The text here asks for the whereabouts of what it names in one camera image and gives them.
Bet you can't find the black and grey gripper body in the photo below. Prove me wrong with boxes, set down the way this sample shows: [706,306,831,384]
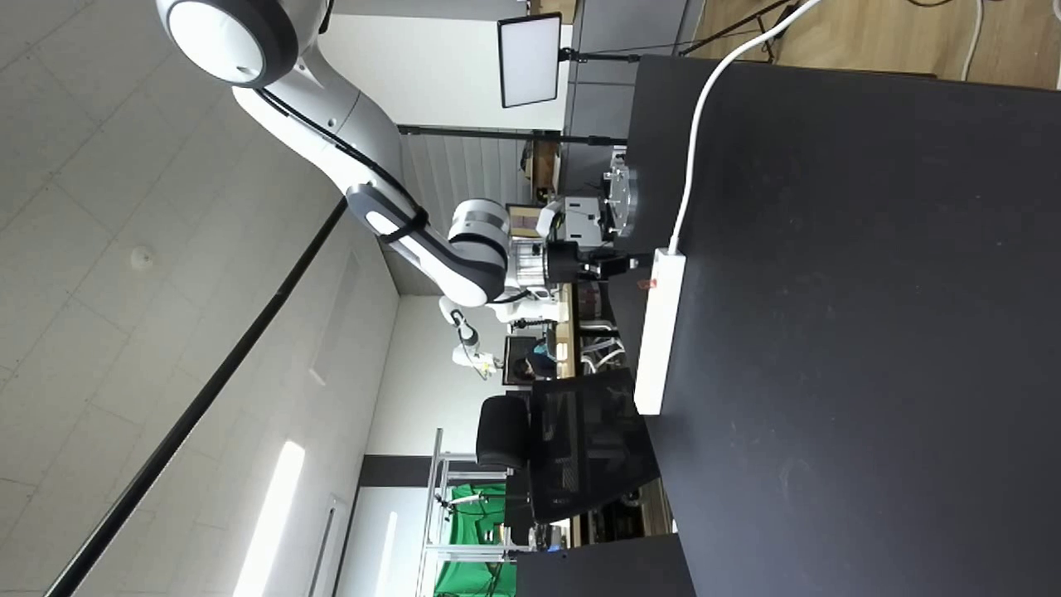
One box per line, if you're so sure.
[507,197,639,293]

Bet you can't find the white extension cord strip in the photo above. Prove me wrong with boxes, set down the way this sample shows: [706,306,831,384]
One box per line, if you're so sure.
[633,250,687,418]

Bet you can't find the white light panel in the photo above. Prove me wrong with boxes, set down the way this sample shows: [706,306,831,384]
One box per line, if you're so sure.
[497,13,562,110]

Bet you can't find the green storage bins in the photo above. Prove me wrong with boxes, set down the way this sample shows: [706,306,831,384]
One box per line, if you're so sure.
[435,483,518,597]

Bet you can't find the white power cable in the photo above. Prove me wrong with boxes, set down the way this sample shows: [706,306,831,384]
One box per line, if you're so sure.
[663,0,822,258]

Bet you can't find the silver round metal mount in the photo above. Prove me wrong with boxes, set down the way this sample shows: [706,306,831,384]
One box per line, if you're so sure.
[603,145,639,239]

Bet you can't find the black office chair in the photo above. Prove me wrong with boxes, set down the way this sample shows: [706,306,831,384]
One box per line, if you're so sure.
[474,373,661,522]

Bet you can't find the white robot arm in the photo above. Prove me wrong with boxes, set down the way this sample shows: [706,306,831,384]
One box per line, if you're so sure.
[156,0,511,310]

